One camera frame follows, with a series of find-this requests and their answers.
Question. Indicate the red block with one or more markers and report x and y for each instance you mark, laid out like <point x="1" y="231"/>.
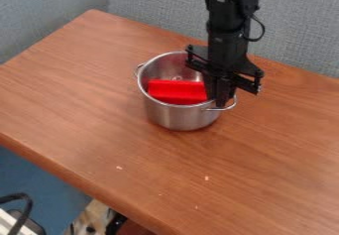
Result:
<point x="178" y="92"/>

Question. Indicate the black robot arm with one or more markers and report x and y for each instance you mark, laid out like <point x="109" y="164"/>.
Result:
<point x="232" y="14"/>

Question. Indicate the metal pot with handles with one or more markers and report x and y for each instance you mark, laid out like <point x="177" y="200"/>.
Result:
<point x="177" y="117"/>

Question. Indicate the black chair frame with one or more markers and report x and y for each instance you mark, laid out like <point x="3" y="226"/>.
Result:
<point x="15" y="220"/>

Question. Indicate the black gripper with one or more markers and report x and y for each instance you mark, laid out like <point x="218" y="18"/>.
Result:
<point x="224" y="63"/>

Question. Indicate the black object under table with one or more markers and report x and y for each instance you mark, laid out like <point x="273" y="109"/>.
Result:
<point x="116" y="224"/>

